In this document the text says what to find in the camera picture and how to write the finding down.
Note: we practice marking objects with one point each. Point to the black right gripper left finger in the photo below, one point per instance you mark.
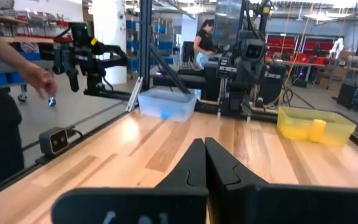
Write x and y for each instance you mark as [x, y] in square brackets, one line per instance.
[135, 205]

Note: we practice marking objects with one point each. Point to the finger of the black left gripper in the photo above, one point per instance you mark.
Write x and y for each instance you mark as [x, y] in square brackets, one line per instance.
[273, 76]
[227, 67]

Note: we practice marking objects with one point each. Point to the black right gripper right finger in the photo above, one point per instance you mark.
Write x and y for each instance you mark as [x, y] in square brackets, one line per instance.
[291, 205]

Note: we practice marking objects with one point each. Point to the yellow wooden block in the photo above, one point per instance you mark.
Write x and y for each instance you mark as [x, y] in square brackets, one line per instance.
[318, 130]
[292, 133]

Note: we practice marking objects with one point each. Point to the long light blue block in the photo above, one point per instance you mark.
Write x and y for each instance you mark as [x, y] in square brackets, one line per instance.
[165, 114]

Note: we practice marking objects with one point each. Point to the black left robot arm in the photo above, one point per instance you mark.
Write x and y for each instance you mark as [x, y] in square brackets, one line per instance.
[256, 18]

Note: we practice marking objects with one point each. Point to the person's forearm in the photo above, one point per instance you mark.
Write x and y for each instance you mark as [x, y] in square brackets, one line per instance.
[2, 46]

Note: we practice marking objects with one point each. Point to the red tool cabinet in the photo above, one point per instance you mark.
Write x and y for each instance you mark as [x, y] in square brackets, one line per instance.
[281, 46]
[317, 49]

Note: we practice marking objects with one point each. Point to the black office chair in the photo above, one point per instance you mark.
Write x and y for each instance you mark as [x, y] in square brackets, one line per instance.
[187, 51]

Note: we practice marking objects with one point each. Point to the black desk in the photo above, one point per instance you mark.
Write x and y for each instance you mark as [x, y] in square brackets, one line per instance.
[182, 81]

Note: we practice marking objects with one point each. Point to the cardboard box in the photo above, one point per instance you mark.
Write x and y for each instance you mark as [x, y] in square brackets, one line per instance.
[331, 79]

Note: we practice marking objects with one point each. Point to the blue bin shelving rack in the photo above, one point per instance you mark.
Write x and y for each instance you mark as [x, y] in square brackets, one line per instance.
[166, 45]

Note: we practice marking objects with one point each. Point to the black computer with blue light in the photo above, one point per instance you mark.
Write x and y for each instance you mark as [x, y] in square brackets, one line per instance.
[351, 96]

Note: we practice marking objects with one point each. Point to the clear plastic bin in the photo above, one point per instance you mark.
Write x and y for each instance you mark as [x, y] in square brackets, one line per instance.
[154, 102]

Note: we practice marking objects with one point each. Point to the yellow plastic bin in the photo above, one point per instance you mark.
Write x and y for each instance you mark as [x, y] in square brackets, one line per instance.
[337, 127]

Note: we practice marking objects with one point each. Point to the silver aluminium bar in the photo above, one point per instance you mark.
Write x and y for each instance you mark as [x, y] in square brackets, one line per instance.
[134, 93]

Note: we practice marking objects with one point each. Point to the white pillar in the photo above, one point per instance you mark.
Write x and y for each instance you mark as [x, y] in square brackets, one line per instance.
[110, 18]

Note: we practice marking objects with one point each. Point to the black articulated device yellow tag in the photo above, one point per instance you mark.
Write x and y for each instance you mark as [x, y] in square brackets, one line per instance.
[85, 59]

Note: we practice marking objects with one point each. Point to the person's hand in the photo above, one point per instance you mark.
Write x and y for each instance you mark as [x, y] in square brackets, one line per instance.
[39, 81]

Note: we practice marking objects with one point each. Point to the blue cart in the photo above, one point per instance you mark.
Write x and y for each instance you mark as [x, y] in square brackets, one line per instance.
[0, 79]

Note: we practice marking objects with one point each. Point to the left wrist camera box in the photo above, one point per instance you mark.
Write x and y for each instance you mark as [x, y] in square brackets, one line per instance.
[254, 49]

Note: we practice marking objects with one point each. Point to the grey table-level camera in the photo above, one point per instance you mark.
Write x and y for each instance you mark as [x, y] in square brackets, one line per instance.
[54, 141]

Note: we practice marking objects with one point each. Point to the wooden wall shelf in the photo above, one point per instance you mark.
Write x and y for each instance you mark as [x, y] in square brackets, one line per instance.
[26, 40]

